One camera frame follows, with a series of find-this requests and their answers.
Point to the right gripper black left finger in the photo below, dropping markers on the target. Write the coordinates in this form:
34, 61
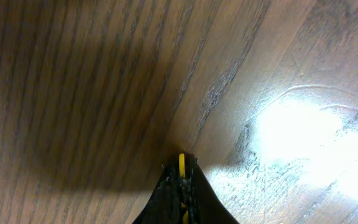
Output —
164, 205

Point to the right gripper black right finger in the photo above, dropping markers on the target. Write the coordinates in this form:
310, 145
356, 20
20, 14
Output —
210, 208

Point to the yellow plastic measuring scoop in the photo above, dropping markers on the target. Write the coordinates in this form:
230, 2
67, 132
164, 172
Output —
181, 165

